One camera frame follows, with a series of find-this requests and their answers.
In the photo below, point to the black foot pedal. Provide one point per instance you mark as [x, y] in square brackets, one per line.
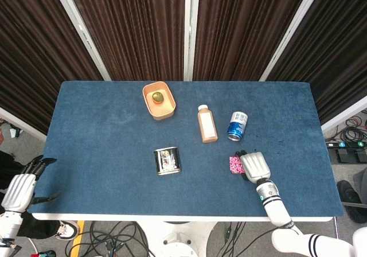
[361, 155]
[344, 155]

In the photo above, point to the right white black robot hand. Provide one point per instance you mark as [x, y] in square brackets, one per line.
[255, 166]

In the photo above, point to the brown pleated curtain panel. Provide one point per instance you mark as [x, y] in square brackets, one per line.
[329, 47]
[34, 53]
[243, 30]
[129, 30]

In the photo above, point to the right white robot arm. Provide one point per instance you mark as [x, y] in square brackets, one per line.
[275, 208]

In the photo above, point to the black luncheon meat tin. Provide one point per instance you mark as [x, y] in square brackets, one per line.
[167, 161]

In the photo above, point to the brown juice bottle white cap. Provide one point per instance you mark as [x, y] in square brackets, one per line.
[207, 125]

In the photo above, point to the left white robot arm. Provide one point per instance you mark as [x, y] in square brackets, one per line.
[10, 226]

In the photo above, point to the black power strip green lights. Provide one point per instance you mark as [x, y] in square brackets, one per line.
[348, 145]

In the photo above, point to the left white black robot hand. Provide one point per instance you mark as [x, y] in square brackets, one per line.
[18, 192]

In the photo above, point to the pink patterned pouch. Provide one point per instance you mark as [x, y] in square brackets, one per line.
[235, 165]

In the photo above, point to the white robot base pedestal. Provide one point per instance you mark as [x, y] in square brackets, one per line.
[179, 239]

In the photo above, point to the white screen frame rail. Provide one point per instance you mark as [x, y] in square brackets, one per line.
[20, 123]
[344, 115]

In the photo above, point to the orange plastic bowl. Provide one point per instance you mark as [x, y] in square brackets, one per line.
[162, 110]

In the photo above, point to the gray trouser leg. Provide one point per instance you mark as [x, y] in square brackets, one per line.
[362, 185]

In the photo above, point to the blue drink can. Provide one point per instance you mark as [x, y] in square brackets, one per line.
[237, 126]

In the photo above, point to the white black sneaker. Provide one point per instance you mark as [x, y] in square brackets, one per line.
[67, 229]

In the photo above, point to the black shoe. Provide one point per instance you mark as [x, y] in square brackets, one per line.
[351, 198]

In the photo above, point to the green orange round fruit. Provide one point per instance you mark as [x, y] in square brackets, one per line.
[158, 97]

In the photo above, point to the white screen frame post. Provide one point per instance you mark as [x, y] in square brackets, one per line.
[190, 30]
[80, 30]
[292, 30]

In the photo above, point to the blue felt table mat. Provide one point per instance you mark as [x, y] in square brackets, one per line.
[114, 153]

